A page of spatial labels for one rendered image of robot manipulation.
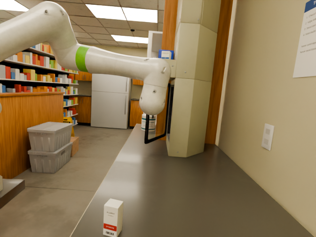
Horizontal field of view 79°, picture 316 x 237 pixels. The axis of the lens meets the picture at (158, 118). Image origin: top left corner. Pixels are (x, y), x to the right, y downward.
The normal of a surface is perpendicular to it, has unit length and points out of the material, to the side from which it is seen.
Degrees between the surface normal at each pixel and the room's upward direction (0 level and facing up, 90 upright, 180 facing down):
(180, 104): 90
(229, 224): 0
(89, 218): 0
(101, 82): 90
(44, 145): 95
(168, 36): 90
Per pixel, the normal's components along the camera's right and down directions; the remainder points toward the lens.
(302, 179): -1.00, -0.07
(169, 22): 0.00, 0.14
